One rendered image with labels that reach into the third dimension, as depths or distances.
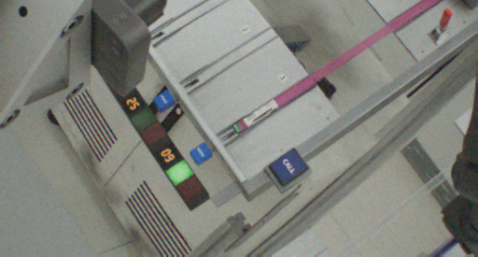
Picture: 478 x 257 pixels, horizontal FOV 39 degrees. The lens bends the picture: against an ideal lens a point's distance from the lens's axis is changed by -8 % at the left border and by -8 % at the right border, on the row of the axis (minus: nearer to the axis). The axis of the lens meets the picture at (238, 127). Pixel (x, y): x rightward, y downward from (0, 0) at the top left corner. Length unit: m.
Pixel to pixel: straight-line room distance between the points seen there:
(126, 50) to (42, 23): 0.05
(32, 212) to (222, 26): 0.47
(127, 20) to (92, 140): 1.51
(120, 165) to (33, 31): 1.45
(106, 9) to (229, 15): 0.90
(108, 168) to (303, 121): 0.77
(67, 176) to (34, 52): 1.59
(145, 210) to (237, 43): 0.67
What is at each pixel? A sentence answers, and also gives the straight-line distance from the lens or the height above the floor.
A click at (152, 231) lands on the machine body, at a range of 1.78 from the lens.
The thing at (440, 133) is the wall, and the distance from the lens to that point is 3.10.
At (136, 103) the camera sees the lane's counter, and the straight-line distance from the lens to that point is 1.22.
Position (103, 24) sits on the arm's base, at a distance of 0.37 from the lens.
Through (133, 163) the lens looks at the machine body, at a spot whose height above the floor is 0.23.
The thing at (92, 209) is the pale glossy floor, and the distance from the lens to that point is 1.93.
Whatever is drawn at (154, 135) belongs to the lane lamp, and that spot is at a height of 0.66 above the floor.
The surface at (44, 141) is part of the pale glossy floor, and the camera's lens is 1.99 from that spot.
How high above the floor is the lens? 1.42
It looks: 35 degrees down
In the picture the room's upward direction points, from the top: 43 degrees clockwise
